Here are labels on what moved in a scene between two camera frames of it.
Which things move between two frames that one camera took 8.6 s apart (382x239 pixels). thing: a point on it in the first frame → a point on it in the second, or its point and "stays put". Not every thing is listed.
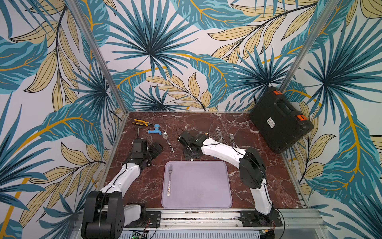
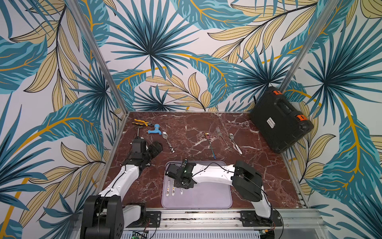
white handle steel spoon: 232,136 stays put
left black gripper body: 151,153 stays put
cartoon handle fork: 170,170 stays put
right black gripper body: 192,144 → 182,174
